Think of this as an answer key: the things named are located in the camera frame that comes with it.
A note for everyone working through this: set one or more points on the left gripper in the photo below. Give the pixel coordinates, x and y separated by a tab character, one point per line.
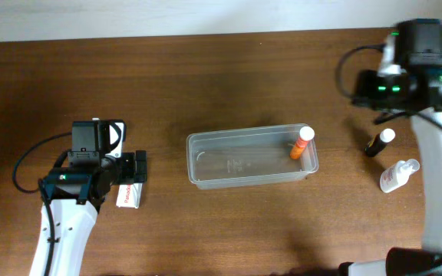
130	175

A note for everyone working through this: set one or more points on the white pump bottle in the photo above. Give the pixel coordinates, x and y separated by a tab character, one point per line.
397	175

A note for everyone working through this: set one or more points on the black tube white cap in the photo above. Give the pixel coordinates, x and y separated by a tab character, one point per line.
379	142

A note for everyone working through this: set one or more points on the orange tube white cap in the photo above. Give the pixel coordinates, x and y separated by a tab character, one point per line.
306	135

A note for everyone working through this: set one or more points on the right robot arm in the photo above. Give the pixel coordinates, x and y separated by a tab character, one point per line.
408	83

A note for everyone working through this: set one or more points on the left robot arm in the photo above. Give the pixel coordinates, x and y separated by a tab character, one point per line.
71	202

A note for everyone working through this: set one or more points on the clear plastic container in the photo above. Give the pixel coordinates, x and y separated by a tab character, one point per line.
248	157

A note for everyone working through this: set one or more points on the white Panadol medicine box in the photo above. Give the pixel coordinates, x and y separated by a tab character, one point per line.
129	196

